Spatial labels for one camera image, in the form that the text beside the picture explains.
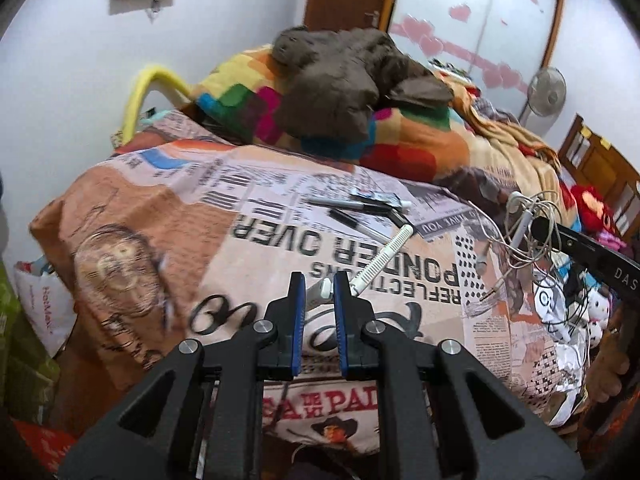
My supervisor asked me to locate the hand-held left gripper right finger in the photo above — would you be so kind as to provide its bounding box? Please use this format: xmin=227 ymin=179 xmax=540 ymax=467
xmin=332 ymin=271 xmax=586 ymax=480

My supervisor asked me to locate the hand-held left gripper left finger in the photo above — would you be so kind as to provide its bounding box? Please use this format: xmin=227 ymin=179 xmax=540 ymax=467
xmin=57 ymin=271 xmax=307 ymax=480

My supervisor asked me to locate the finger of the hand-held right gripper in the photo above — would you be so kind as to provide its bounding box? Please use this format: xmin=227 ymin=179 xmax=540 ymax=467
xmin=531 ymin=216 xmax=601 ymax=275

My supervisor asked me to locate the white earphones cable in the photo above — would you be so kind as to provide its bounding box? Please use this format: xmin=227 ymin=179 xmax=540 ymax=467
xmin=475 ymin=190 xmax=563 ymax=303

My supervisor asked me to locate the red plush toy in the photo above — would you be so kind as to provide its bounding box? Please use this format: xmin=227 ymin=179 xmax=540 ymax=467
xmin=570 ymin=185 xmax=618 ymax=233

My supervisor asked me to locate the cow plush toy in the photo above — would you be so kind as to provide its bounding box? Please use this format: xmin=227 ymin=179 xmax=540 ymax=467
xmin=587 ymin=285 xmax=614 ymax=341

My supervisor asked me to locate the white box with circle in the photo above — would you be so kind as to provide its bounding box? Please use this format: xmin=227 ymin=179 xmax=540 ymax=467
xmin=532 ymin=270 xmax=572 ymax=332

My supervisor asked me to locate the white ribbed pen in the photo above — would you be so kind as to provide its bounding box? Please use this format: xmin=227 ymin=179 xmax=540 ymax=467
xmin=350 ymin=225 xmax=415 ymax=297

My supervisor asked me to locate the wooden headboard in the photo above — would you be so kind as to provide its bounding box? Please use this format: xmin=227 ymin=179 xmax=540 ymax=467
xmin=557 ymin=114 xmax=640 ymax=241

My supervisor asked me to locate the black marker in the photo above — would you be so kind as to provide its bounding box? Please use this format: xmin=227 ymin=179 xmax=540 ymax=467
xmin=329 ymin=208 xmax=392 ymax=244

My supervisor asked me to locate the beige blanket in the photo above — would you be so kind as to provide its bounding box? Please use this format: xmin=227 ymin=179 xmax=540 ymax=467
xmin=440 ymin=67 xmax=576 ymax=211

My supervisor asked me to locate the silver grey pen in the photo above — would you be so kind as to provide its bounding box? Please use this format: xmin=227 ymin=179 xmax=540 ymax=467
xmin=306 ymin=197 xmax=396 ymax=212

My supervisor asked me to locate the small squeezed tube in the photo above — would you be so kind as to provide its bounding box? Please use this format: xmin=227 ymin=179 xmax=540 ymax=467
xmin=350 ymin=191 xmax=414 ymax=211

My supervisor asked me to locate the white standing fan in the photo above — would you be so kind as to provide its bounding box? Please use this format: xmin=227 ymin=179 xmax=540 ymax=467
xmin=520 ymin=66 xmax=567 ymax=126

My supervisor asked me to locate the newspaper print blanket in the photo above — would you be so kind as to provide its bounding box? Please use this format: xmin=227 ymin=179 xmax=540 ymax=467
xmin=29 ymin=110 xmax=591 ymax=466

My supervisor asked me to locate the colourful patchwork blanket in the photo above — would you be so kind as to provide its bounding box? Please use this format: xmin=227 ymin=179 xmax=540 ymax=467
xmin=192 ymin=45 xmax=476 ymax=181

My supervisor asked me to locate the brown padded jacket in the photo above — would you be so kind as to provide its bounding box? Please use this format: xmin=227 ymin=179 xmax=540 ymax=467
xmin=271 ymin=25 xmax=455 ymax=142

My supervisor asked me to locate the white shopping bag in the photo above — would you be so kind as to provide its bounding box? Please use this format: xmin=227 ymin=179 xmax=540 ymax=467
xmin=14 ymin=257 xmax=76 ymax=356

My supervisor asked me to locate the green bag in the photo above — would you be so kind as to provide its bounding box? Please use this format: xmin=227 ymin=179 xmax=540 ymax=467
xmin=0 ymin=260 xmax=61 ymax=423

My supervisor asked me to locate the red plastic bag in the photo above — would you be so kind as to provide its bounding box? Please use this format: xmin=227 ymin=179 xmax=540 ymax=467
xmin=15 ymin=420 xmax=76 ymax=473

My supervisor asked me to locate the yellow foam tube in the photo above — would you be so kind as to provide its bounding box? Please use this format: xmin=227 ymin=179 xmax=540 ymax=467
xmin=121 ymin=62 xmax=193 ymax=143

